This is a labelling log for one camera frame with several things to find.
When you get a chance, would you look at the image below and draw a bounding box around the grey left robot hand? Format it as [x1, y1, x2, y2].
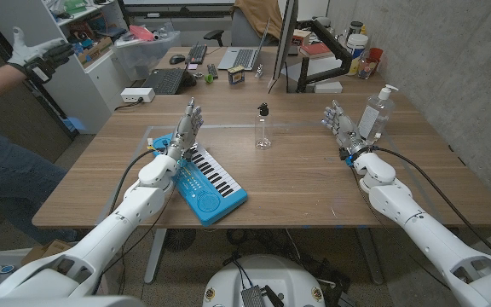
[166, 96, 205, 162]

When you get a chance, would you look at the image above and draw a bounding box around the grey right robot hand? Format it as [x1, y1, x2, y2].
[321, 99, 370, 161]

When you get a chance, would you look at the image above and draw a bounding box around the white and black gloved hand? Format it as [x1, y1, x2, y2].
[6, 26, 76, 85]

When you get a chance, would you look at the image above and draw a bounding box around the large clear white-pump bottle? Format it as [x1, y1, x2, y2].
[357, 84, 400, 145]

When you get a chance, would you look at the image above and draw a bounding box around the blue toy piano keyboard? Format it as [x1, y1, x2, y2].
[151, 133, 249, 228]

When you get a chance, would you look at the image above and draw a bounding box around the small clear black-cap dispenser bottle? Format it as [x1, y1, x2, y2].
[254, 101, 273, 151]

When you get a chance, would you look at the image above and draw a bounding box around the flat white box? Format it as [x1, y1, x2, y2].
[313, 80, 344, 95]

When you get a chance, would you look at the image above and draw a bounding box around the black laptop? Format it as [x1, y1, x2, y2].
[142, 67, 196, 96]

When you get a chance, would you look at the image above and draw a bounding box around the white power strip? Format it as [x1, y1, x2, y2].
[120, 87, 156, 104]

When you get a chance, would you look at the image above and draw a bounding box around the white shelf cabinet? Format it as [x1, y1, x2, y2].
[0, 0, 130, 136]

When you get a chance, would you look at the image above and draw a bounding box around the clear jar with coloured items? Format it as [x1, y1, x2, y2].
[358, 59, 378, 81]

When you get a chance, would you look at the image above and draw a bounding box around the open cardboard shelf box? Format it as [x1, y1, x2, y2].
[77, 36, 114, 66]

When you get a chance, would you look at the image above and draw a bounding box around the small yellow blue box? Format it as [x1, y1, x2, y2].
[227, 65, 246, 85]

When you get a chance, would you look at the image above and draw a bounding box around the narrow black keyboard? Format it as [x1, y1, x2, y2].
[184, 42, 209, 66]

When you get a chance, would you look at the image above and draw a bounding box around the red cup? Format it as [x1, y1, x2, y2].
[367, 47, 384, 65]

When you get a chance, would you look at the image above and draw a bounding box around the clear plastic storage bin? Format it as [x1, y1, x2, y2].
[112, 30, 182, 81]

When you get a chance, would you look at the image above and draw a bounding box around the white lidded canister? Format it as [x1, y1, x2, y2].
[345, 33, 369, 61]

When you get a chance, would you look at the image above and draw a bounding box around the red book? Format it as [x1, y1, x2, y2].
[298, 42, 335, 60]

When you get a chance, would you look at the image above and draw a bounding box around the silver laptop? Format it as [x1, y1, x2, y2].
[217, 19, 272, 72]

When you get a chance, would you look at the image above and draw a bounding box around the pink flat packet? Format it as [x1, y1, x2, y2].
[128, 24, 157, 43]

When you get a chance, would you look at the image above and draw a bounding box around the flat computer monitor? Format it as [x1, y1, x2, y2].
[267, 0, 300, 90]

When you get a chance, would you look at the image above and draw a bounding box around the grey office chair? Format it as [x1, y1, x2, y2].
[204, 7, 280, 48]

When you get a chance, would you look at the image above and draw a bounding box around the round black fan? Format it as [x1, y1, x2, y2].
[163, 229, 197, 252]

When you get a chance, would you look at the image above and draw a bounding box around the grey table leg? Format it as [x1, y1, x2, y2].
[354, 225, 385, 286]

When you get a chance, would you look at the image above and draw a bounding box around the person in dark clothes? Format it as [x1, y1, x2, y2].
[0, 108, 78, 244]

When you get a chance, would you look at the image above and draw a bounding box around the white table leg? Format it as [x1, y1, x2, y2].
[143, 228, 168, 285]

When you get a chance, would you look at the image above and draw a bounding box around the tan jacket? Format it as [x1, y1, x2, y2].
[233, 0, 284, 40]

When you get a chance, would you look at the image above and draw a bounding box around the white robot torso base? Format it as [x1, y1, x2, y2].
[202, 254, 326, 307]

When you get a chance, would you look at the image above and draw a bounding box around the brown cardboard box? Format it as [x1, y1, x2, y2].
[20, 239, 74, 266]

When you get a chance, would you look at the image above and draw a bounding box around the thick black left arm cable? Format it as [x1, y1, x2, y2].
[107, 148, 158, 217]

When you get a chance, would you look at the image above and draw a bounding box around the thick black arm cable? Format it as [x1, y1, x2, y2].
[371, 146, 491, 262]
[107, 148, 158, 217]

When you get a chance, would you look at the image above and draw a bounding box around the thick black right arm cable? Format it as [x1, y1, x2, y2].
[371, 146, 491, 262]

